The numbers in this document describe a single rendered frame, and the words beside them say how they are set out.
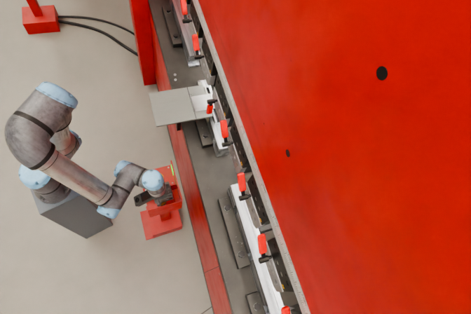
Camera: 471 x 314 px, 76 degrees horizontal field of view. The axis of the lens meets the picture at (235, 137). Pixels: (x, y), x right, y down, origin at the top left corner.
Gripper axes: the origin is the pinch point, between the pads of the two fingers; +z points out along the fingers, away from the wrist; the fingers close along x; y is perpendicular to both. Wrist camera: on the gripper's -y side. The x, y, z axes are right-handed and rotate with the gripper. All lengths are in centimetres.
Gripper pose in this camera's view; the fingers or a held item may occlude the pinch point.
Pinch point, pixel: (158, 200)
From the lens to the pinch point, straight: 152.7
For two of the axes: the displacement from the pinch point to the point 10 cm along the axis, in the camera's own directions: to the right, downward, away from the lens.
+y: 9.4, -2.6, 2.2
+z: -1.0, 4.2, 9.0
